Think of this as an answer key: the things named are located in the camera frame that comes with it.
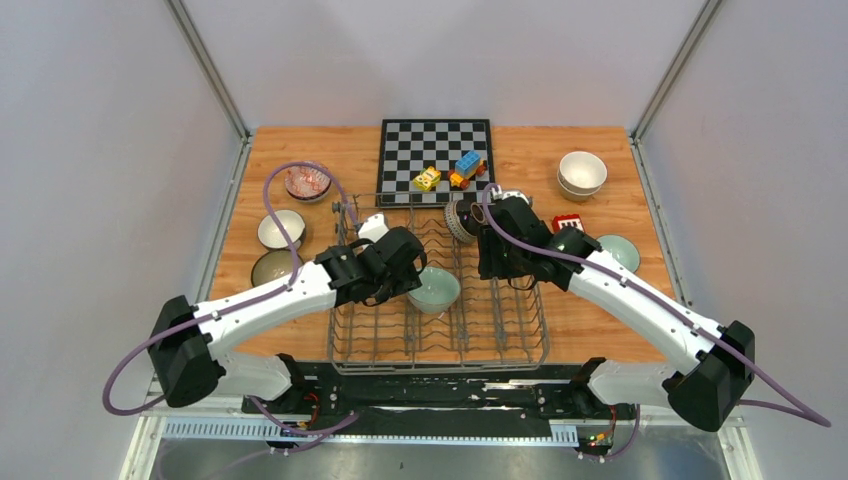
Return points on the blue orange toy truck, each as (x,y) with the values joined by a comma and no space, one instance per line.
(469,166)

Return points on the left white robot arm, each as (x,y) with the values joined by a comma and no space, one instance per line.
(193,346)

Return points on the beige floral bowl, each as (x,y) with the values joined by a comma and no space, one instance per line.
(578,197)

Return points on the yellow toy car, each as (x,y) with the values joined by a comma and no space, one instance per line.
(427,180)

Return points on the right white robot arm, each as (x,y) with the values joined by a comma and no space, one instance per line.
(707,368)

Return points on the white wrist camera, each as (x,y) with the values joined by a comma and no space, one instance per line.
(498,194)
(373,226)

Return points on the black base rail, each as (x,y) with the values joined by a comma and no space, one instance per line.
(464,406)

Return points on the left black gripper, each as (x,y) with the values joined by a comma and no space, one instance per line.
(408,280)

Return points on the black patterned bowl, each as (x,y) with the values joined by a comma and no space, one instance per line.
(464,218)

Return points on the black white checkerboard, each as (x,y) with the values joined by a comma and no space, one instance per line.
(409,146)

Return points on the blue zigzag bowl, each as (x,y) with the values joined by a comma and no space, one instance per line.
(306,181)

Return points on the dark teal glazed bowl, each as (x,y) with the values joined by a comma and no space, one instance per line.
(273,265)

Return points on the grey wire dish rack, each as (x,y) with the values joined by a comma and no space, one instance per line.
(493,325)

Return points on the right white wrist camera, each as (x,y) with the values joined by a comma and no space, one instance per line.
(498,194)

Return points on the light blue striped bowl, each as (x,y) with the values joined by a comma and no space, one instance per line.
(623,250)

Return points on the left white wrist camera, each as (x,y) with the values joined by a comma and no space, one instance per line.
(373,226)

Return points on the mint green bowl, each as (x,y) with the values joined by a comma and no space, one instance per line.
(438,291)

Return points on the teal white dotted bowl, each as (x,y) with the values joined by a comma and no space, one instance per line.
(283,229)

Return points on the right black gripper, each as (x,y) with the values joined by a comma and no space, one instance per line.
(489,266)

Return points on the red toy block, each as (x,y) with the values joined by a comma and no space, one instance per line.
(561,222)

